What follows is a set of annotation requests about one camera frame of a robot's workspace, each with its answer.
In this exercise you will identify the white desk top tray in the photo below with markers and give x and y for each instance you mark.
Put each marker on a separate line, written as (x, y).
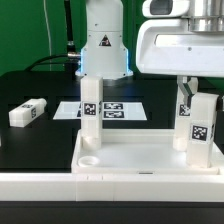
(139, 151)

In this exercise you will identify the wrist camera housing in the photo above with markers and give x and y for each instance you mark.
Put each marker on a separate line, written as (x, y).
(165, 8)

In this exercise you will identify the marker tag sheet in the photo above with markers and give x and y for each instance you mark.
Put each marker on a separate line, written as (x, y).
(111, 111)

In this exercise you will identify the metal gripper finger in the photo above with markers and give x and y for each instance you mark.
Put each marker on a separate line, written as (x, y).
(220, 103)

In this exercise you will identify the white L-shaped fence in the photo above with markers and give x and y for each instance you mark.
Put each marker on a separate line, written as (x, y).
(111, 187)

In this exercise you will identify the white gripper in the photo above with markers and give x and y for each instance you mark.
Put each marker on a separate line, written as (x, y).
(167, 47)

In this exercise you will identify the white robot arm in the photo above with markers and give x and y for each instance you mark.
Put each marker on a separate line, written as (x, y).
(104, 53)

